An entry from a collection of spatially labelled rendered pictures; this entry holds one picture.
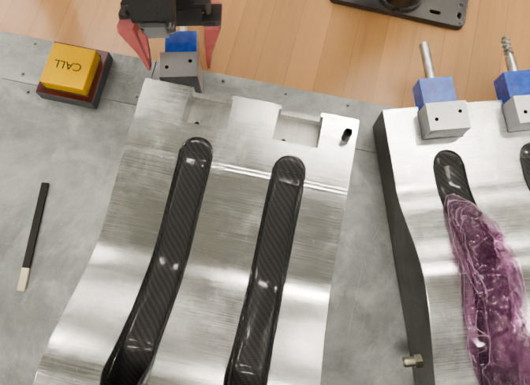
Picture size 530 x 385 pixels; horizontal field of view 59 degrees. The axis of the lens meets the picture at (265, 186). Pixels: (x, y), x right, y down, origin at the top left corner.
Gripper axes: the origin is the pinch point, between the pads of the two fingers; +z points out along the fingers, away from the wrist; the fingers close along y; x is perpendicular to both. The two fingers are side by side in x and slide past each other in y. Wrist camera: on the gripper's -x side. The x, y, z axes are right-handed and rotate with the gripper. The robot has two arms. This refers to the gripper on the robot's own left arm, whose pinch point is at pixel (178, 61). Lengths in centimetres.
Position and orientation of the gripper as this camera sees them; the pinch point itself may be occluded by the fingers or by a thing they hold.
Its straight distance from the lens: 64.5
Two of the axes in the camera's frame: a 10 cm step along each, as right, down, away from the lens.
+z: 0.1, 7.0, 7.1
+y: 10.0, -0.3, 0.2
